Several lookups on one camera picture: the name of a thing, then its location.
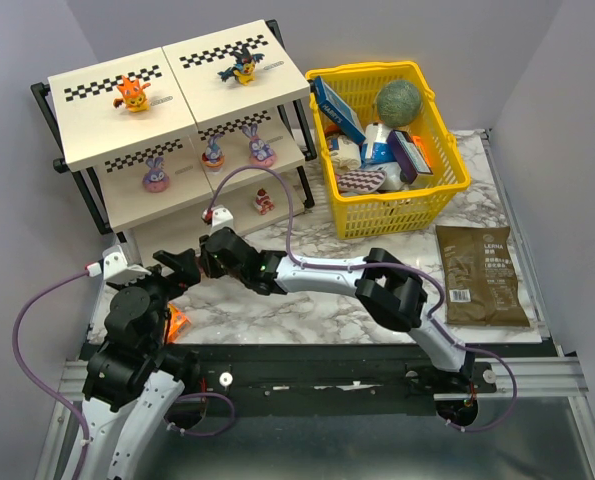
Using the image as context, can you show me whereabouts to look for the red pink bear toy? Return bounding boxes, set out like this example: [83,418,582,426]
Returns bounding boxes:
[254,188,275,215]

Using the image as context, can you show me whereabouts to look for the purple creature pink donut toy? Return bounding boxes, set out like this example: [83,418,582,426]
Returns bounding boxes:
[142,156,170,193]

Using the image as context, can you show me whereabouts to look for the purple bunny orange cup toy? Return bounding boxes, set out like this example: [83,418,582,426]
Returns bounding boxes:
[202,133,225,173]

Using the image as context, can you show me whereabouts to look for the purple bunny donut toy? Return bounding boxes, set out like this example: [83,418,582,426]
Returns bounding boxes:
[241,123,277,167]

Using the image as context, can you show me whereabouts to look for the orange dragon toy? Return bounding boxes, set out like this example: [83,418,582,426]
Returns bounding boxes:
[113,76,151,113]

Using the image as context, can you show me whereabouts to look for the black yellow bat toy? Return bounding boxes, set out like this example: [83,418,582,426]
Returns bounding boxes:
[218,47,265,86]

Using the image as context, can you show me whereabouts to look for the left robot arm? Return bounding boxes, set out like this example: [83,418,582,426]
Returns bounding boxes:
[80,246,201,479]

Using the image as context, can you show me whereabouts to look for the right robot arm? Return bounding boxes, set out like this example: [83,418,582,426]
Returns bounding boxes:
[200,227,474,391]

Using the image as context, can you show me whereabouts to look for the beige three-tier shelf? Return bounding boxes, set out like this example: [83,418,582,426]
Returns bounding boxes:
[31,20,316,263]

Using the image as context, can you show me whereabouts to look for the orange Scrub Daddy box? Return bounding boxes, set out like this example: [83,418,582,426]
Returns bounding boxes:
[166,303,191,343]

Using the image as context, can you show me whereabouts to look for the cream paper roll pack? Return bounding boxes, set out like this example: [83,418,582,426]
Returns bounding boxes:
[327,135,361,175]

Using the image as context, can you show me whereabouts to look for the striped pink grey sponge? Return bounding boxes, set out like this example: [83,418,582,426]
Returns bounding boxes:
[337,170,386,194]

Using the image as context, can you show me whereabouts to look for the blue Harry's box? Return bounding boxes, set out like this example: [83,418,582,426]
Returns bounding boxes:
[312,76,366,145]

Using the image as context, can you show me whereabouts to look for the blue white pouch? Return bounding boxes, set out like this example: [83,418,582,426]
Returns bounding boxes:
[361,122,395,166]

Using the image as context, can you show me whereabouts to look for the yellow plastic basket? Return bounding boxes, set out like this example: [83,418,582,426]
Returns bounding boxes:
[305,61,471,239]

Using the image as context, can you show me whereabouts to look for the dark purple box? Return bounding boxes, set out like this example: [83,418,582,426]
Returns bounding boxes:
[387,130,433,188]

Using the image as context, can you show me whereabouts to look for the green textured ball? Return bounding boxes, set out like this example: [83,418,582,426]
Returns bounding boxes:
[375,80,422,128]

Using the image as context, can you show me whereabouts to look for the brown coffee bag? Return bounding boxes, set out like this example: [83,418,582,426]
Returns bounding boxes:
[436,226,530,328]

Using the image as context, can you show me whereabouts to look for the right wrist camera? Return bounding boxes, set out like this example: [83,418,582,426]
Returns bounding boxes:
[201,205,235,235]

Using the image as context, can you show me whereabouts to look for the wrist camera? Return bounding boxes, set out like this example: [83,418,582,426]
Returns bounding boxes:
[101,244,151,285]
[201,205,235,235]

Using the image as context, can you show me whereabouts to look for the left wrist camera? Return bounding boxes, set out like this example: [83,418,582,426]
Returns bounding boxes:
[101,244,151,285]

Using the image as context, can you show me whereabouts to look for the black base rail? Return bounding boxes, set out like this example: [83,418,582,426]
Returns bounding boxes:
[172,344,496,426]

